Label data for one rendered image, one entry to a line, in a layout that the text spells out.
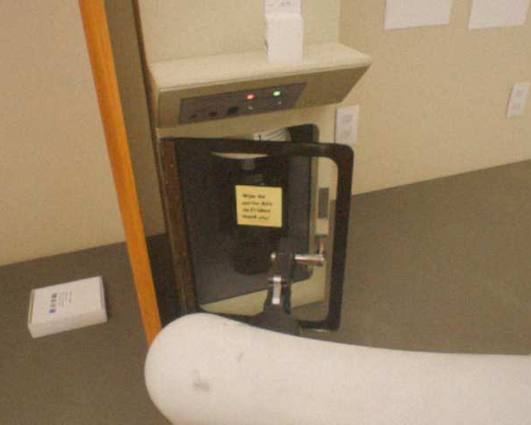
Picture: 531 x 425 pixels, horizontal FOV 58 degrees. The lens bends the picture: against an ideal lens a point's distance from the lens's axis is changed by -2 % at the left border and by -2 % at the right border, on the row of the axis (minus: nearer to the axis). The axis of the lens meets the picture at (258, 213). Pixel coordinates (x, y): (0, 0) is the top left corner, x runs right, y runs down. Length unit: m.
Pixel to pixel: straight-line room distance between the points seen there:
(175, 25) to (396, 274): 0.78
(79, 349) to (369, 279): 0.67
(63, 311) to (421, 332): 0.77
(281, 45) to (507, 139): 1.26
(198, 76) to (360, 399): 0.48
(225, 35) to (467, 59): 0.98
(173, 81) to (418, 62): 0.97
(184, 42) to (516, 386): 0.64
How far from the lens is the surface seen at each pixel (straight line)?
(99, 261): 1.32
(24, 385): 1.08
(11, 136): 1.28
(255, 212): 0.83
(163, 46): 0.78
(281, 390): 0.38
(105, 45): 0.68
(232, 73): 0.69
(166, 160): 0.82
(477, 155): 1.81
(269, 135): 0.90
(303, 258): 0.81
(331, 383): 0.36
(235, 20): 0.79
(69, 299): 1.17
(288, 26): 0.73
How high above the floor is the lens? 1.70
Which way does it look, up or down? 32 degrees down
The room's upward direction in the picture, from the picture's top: 2 degrees counter-clockwise
